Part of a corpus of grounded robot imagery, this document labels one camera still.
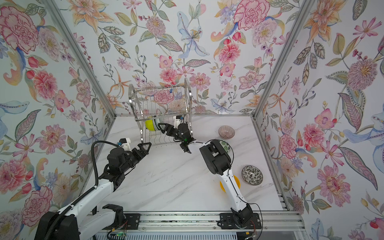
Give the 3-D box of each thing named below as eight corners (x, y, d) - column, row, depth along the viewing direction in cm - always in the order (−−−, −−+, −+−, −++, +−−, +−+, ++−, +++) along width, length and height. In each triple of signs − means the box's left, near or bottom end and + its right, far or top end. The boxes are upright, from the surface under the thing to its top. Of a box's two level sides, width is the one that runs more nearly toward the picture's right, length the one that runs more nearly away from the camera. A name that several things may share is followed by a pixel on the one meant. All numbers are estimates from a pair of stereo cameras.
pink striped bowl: (219, 139, 108) (219, 135, 104) (217, 129, 114) (218, 125, 110) (234, 139, 108) (235, 135, 104) (232, 129, 114) (233, 125, 110)
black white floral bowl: (242, 185, 88) (245, 181, 84) (239, 169, 94) (241, 165, 90) (261, 185, 88) (264, 181, 84) (256, 169, 94) (259, 165, 90)
